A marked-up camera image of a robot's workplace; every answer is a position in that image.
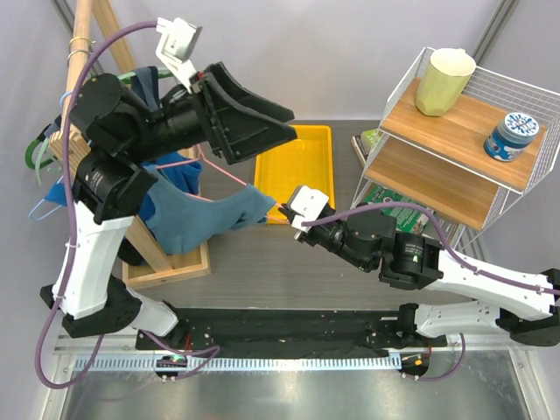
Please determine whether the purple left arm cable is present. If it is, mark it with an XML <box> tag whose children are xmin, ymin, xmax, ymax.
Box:
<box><xmin>34</xmin><ymin>20</ymin><xmax>222</xmax><ymax>390</ymax></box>

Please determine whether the blue lidded jar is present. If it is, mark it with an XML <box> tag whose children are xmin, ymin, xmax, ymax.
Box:
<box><xmin>483</xmin><ymin>112</ymin><xmax>541</xmax><ymax>162</ymax></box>

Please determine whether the light blue tank top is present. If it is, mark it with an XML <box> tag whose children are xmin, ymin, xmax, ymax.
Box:
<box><xmin>139</xmin><ymin>165</ymin><xmax>276</xmax><ymax>255</ymax></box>

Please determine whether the light blue wire hanger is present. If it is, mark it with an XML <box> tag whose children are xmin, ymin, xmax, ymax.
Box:
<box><xmin>28</xmin><ymin>89</ymin><xmax>74</xmax><ymax>225</ymax></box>

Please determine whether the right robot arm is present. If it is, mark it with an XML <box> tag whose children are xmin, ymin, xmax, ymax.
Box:
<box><xmin>280</xmin><ymin>206</ymin><xmax>559</xmax><ymax>347</ymax></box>

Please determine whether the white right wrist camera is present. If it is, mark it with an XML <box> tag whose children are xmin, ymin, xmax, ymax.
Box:
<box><xmin>285</xmin><ymin>185</ymin><xmax>329</xmax><ymax>232</ymax></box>

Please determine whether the pink wire hanger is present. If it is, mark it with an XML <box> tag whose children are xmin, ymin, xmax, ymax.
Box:
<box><xmin>155</xmin><ymin>143</ymin><xmax>291</xmax><ymax>227</ymax></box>

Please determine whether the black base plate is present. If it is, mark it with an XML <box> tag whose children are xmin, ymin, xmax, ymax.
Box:
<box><xmin>135</xmin><ymin>305</ymin><xmax>450</xmax><ymax>356</ymax></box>

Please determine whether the mint green hanger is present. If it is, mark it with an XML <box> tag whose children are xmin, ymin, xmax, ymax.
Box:
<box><xmin>24</xmin><ymin>66</ymin><xmax>172</xmax><ymax>186</ymax></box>

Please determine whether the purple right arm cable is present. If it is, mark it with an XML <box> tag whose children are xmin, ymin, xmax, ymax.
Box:
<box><xmin>301</xmin><ymin>201</ymin><xmax>560</xmax><ymax>382</ymax></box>

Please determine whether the yellow plastic tray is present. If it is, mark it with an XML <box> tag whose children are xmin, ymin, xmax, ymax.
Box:
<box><xmin>254</xmin><ymin>124</ymin><xmax>335</xmax><ymax>207</ymax></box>

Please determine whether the green box on shelf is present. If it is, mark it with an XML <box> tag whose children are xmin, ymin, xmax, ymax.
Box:
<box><xmin>351</xmin><ymin>129</ymin><xmax>382</xmax><ymax>165</ymax></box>

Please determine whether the royal blue tank top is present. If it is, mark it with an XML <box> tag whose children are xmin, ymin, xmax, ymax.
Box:
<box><xmin>44</xmin><ymin>152</ymin><xmax>202</xmax><ymax>207</ymax></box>

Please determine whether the dark navy tank top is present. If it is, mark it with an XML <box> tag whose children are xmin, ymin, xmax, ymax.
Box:
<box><xmin>42</xmin><ymin>65</ymin><xmax>164</xmax><ymax>137</ymax></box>

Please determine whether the pale green mug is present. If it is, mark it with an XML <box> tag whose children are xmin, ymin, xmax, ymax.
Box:
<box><xmin>415</xmin><ymin>48</ymin><xmax>477</xmax><ymax>116</ymax></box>

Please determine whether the white wire wooden shelf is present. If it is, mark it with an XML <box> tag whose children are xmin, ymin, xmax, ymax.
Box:
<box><xmin>352</xmin><ymin>47</ymin><xmax>559</xmax><ymax>253</ymax></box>

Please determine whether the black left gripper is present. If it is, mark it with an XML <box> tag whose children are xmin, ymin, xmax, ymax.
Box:
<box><xmin>122</xmin><ymin>61</ymin><xmax>297</xmax><ymax>165</ymax></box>

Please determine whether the slotted metal rail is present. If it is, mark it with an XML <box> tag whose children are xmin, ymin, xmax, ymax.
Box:
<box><xmin>90</xmin><ymin>353</ymin><xmax>402</xmax><ymax>373</ymax></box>

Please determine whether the wooden clothes rack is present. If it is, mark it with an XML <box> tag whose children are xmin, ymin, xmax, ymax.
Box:
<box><xmin>49</xmin><ymin>1</ymin><xmax>211</xmax><ymax>289</ymax></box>

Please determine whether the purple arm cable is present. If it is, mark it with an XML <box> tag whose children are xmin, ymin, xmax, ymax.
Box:
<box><xmin>34</xmin><ymin>20</ymin><xmax>222</xmax><ymax>390</ymax></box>
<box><xmin>301</xmin><ymin>201</ymin><xmax>560</xmax><ymax>382</ymax></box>

